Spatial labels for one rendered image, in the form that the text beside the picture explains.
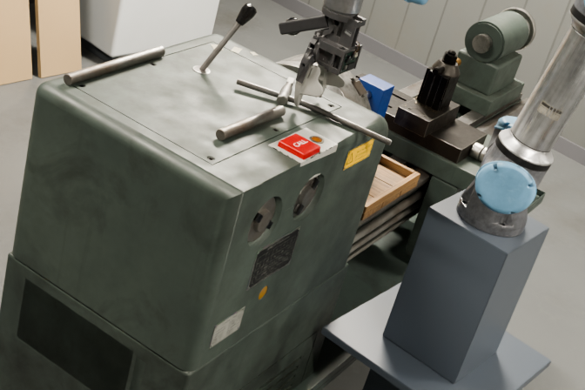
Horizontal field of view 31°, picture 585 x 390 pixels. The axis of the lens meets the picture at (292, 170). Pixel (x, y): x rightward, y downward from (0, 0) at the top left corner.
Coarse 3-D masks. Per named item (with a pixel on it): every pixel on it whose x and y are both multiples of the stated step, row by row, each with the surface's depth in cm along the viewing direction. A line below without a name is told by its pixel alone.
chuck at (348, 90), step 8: (296, 56) 247; (344, 72) 242; (344, 80) 240; (352, 80) 243; (344, 88) 238; (352, 88) 240; (344, 96) 237; (352, 96) 239; (360, 96) 241; (360, 104) 240; (368, 104) 243
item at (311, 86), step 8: (312, 72) 207; (304, 80) 207; (312, 80) 207; (296, 88) 208; (304, 88) 208; (312, 88) 207; (320, 88) 206; (296, 96) 209; (312, 96) 207; (296, 104) 210
